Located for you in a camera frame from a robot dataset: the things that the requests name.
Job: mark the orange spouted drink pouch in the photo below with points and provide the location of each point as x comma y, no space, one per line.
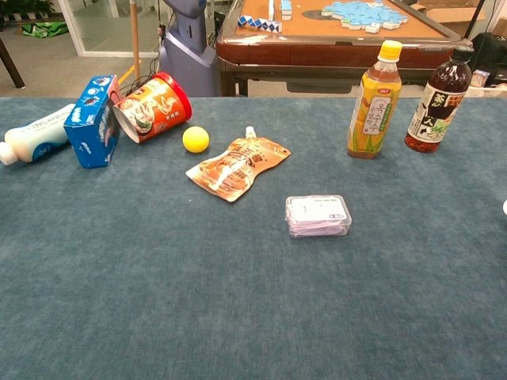
233,166

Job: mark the clear plastic card box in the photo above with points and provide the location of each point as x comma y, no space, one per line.
317,213

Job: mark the yellow ball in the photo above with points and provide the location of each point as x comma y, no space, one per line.
195,139

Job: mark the red orange noodle cup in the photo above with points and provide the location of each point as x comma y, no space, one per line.
158,111

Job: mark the yellow capped tea bottle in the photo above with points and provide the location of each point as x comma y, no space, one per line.
372,118

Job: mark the brown mahjong table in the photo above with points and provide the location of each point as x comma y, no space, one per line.
317,51

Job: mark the blue white snake puzzle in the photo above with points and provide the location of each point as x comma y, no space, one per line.
261,24

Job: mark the blue cookie box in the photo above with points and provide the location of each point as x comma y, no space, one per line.
89,134

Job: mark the white mahjong tile row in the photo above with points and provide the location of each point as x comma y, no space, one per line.
271,10

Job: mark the blue mahjong tile stack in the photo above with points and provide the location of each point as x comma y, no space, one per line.
286,10

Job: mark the dark tea bottle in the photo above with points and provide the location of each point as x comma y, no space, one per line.
431,115

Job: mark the wooden pole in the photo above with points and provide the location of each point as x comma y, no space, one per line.
135,35

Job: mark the blue mahjong tile pile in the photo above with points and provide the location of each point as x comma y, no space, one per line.
364,14

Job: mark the white lotion bottle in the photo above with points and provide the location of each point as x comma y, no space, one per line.
31,138

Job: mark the small printed carton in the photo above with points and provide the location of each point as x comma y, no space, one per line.
480,78

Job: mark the white basket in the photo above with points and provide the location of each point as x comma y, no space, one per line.
489,92

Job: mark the cardboard box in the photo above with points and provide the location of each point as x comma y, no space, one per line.
447,12

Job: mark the green bag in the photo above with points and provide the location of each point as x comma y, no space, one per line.
43,30

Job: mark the dark furniture leg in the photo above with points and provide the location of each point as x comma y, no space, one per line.
11,65

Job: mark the black bag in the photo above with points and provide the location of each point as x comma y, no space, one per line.
493,55

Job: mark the black slanted pole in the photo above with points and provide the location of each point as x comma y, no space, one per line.
474,17

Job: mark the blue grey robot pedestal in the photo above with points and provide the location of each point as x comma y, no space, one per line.
186,59

